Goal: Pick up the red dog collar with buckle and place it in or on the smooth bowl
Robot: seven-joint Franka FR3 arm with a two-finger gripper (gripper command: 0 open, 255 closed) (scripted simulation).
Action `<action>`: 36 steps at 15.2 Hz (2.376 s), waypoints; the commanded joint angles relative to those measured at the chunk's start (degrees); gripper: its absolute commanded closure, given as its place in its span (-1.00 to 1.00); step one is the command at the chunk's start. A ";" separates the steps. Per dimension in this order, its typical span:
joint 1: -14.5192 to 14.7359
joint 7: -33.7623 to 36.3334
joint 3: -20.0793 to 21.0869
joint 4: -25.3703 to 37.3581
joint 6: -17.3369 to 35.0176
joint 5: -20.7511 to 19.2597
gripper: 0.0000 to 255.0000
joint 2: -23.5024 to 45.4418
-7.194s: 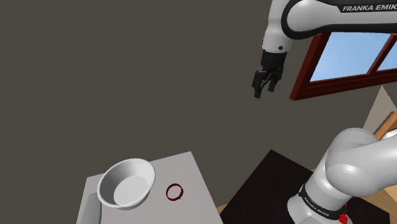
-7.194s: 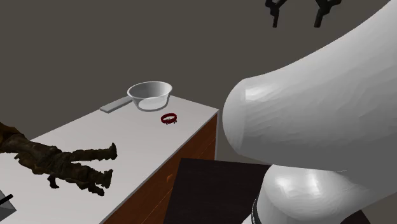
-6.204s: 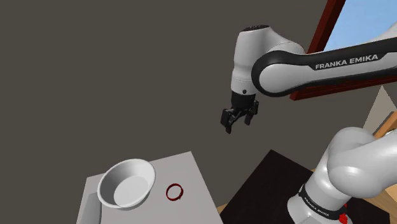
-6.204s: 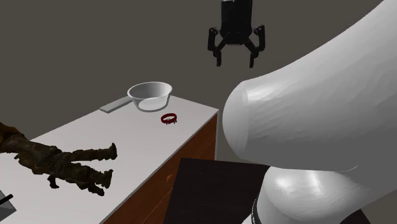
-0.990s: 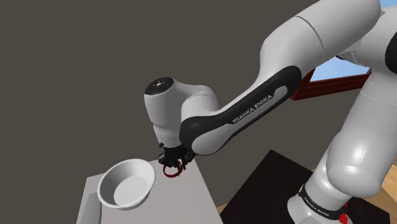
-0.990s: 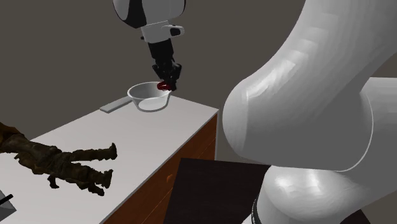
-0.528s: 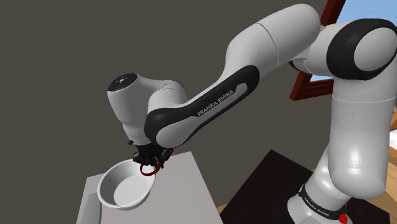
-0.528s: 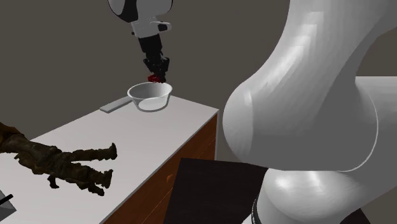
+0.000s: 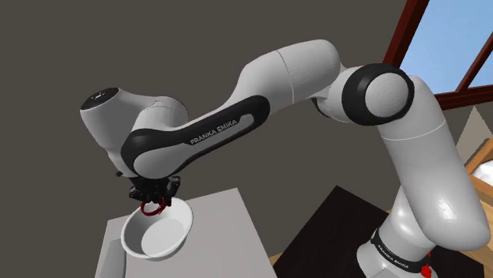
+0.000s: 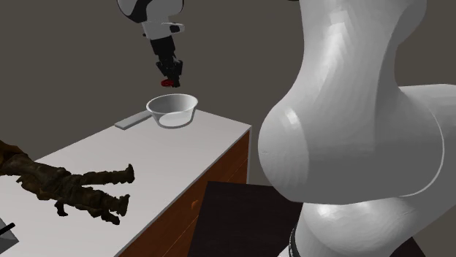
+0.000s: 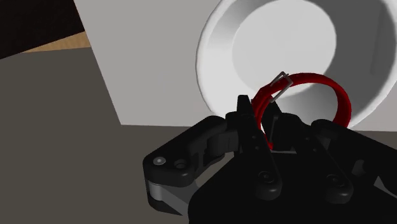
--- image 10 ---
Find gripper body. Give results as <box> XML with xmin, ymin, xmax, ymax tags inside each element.
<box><xmin>149</xmin><ymin>35</ymin><xmax>183</xmax><ymax>73</ymax></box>

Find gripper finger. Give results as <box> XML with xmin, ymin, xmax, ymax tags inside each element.
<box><xmin>156</xmin><ymin>64</ymin><xmax>172</xmax><ymax>82</ymax></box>
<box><xmin>170</xmin><ymin>60</ymin><xmax>184</xmax><ymax>88</ymax></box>

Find white-topped brown chest of drawers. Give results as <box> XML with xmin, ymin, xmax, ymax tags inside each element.
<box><xmin>0</xmin><ymin>107</ymin><xmax>252</xmax><ymax>257</ymax></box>

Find camouflage soldier figure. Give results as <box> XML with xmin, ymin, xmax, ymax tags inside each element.
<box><xmin>0</xmin><ymin>139</ymin><xmax>136</xmax><ymax>226</ymax></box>

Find grey object with black stick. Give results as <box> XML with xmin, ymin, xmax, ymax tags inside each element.
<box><xmin>0</xmin><ymin>218</ymin><xmax>20</xmax><ymax>256</ymax></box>

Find white saucepan with grey handle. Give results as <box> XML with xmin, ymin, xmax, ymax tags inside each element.
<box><xmin>114</xmin><ymin>93</ymin><xmax>200</xmax><ymax>131</ymax></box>

